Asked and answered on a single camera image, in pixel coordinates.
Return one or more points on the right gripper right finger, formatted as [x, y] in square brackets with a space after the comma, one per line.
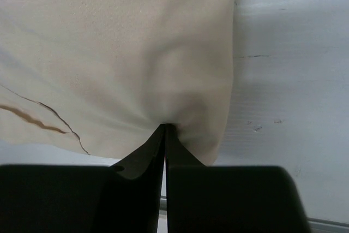
[175, 153]

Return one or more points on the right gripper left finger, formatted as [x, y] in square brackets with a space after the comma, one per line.
[147, 161]

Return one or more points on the beige trousers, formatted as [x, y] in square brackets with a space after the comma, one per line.
[98, 77]

